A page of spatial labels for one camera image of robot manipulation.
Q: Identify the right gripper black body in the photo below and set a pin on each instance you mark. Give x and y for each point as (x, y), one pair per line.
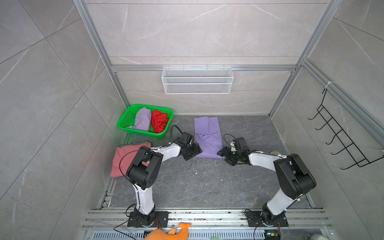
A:
(231, 156)

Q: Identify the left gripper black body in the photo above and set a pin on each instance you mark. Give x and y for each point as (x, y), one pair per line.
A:
(193, 150)

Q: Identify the purple t-shirt with print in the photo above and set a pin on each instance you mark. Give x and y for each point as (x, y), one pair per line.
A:
(208, 136)

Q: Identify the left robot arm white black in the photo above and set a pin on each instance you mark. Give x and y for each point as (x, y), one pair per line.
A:
(144, 169)

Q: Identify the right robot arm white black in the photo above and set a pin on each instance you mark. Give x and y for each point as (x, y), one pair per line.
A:
(295, 179)

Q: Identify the roll of masking tape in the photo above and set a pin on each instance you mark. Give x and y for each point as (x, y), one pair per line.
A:
(275, 153)

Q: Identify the red t-shirt in basket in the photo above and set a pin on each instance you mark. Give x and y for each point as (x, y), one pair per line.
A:
(159, 121)

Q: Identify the lavender t-shirt in basket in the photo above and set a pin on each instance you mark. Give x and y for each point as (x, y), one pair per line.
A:
(142, 120)

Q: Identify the folded pink t-shirt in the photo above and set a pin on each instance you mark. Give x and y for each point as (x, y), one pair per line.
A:
(124, 157)

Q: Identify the green plastic laundry basket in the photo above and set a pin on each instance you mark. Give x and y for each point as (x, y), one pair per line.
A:
(129, 116)

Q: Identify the orange plush toy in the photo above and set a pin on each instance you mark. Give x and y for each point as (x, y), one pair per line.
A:
(171, 235)

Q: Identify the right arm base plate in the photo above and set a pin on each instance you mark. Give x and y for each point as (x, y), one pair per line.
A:
(264, 219)

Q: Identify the white wire wall basket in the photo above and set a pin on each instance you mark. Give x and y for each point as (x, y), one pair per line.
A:
(197, 80)

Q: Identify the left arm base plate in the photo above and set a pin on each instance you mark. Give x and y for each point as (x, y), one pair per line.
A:
(147, 219)

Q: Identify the aluminium mounting rail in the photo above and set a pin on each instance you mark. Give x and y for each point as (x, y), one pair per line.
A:
(209, 219)

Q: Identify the black wire hook rack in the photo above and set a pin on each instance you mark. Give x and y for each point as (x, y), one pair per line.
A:
(340, 134)

